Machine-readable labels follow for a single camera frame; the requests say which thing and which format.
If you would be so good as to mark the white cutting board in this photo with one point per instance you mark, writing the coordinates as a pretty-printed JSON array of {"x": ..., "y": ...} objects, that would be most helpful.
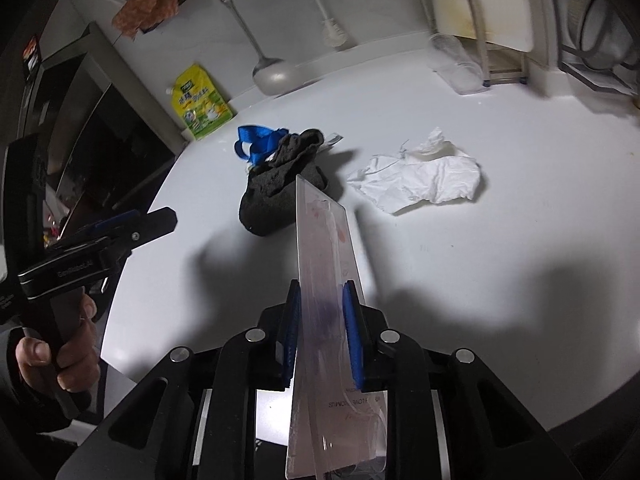
[{"x": 500, "y": 5}]

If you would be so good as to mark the clear plastic blister package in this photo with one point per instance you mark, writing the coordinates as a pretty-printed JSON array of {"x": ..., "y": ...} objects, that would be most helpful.
[{"x": 322, "y": 240}]

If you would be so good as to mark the black cloth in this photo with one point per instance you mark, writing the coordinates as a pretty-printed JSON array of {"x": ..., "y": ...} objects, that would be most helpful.
[{"x": 270, "y": 195}]

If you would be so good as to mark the steel lid rack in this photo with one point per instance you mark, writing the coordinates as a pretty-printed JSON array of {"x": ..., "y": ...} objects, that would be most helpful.
[{"x": 595, "y": 77}]

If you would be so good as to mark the black microwave oven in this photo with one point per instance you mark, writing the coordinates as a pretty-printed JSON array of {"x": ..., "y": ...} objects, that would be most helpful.
[{"x": 100, "y": 125}]

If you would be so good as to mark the steel spatula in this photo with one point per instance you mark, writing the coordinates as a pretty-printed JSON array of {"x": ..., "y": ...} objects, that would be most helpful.
[{"x": 272, "y": 77}]

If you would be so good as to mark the small white tissue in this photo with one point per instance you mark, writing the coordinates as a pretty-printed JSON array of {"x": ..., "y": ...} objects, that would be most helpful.
[{"x": 435, "y": 145}]

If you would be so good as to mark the clear plastic cup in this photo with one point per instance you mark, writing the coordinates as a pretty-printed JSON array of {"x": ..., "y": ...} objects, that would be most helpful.
[{"x": 460, "y": 72}]

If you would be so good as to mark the small silver wrapper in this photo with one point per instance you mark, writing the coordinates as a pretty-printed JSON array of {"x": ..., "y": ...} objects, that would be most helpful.
[{"x": 332, "y": 138}]

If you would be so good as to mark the person's left hand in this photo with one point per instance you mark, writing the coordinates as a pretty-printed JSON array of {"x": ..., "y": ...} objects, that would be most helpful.
[{"x": 75, "y": 365}]

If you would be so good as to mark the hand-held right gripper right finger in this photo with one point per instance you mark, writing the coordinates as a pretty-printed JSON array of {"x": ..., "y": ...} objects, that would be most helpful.
[{"x": 352, "y": 340}]

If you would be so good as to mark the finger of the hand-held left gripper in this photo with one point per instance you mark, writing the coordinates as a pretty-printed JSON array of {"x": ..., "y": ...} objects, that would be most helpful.
[{"x": 150, "y": 222}]

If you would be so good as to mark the steel cutting board rack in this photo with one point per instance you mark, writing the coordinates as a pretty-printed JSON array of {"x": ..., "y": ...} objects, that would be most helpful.
[{"x": 505, "y": 76}]

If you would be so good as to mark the yellow seasoning pouch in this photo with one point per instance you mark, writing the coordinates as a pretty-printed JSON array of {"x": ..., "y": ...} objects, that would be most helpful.
[{"x": 200, "y": 105}]

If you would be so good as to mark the white paper tissue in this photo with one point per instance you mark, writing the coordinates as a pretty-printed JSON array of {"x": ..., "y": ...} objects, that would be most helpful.
[{"x": 430, "y": 180}]

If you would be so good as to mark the white bottle brush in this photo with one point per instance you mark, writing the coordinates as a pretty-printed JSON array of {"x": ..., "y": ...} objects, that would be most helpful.
[{"x": 335, "y": 35}]

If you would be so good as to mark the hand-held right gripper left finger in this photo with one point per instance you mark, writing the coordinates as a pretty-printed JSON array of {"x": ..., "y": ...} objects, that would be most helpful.
[{"x": 291, "y": 330}]

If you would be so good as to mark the orange dish cloth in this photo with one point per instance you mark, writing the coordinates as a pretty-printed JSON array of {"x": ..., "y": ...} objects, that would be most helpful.
[{"x": 145, "y": 5}]

